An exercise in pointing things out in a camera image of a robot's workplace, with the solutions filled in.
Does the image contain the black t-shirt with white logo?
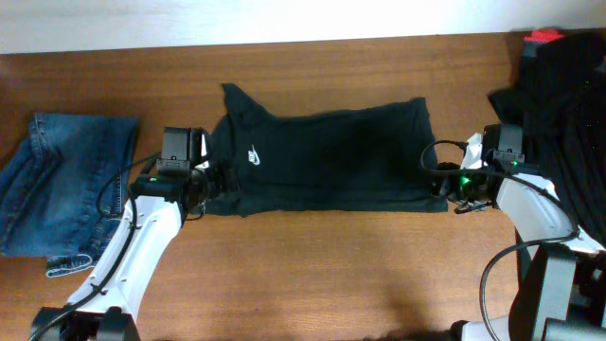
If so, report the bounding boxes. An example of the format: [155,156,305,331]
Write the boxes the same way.
[205,83,448,217]

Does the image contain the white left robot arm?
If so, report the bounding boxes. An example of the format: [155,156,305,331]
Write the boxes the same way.
[30,127,239,341]

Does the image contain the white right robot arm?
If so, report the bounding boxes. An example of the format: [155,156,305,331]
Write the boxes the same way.
[422,124,605,341]

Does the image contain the pile of black clothes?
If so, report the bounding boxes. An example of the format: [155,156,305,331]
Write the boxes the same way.
[488,32,605,244]

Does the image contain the red object at corner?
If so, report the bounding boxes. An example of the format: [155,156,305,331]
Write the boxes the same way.
[524,29,564,45]

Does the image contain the folded blue denim jeans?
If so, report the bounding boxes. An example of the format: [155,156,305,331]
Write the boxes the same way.
[1,113,138,278]

